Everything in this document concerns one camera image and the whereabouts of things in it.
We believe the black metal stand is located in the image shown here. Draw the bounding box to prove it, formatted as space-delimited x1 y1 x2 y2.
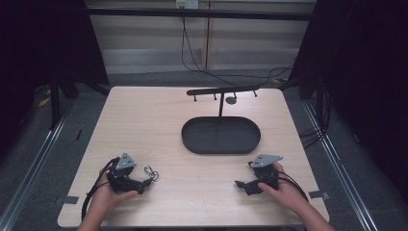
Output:
48 71 63 131

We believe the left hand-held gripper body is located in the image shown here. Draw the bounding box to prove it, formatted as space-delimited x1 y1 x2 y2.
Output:
106 152 144 194

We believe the person's left hand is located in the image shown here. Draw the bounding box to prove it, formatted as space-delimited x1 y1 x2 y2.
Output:
86 167 140 222

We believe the black key rack with tray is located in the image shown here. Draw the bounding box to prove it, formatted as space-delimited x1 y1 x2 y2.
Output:
181 85 262 155

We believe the person's right hand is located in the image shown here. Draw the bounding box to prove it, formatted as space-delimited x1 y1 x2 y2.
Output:
257 162 310 216

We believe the yellow floor tape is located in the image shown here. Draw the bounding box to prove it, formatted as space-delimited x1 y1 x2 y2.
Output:
36 89 52 109

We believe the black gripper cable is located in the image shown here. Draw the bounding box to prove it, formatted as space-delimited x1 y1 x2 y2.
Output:
272 163 310 203
81 157 120 221

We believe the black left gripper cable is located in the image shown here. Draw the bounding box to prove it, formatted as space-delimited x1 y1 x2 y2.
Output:
81 157 120 221

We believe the dark curtain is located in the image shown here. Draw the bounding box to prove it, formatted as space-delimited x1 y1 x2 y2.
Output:
288 0 408 203
0 0 111 155

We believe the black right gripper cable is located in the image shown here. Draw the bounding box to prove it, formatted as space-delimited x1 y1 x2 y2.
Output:
272 163 310 203

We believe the white wall socket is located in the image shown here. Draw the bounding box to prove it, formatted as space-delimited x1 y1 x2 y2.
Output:
175 0 200 10

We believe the silver carabiner keychain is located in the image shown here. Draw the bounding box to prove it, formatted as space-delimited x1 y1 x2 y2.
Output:
143 165 160 183

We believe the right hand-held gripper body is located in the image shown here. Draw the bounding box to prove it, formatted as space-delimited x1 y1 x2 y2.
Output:
247 153 284 191

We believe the black horizontal bar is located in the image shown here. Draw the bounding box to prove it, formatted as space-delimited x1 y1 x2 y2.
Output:
86 7 317 22

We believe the black hanging wall cable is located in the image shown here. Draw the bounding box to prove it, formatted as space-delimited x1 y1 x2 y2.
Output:
180 9 297 88

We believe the grey tape strip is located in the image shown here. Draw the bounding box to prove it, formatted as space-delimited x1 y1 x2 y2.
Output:
308 190 331 200
53 195 80 206

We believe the black floor cable bundle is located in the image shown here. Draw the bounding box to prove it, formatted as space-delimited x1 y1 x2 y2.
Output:
298 86 333 150

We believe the metal floor rail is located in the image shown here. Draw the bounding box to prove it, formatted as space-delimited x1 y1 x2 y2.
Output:
302 101 381 231
0 99 76 231

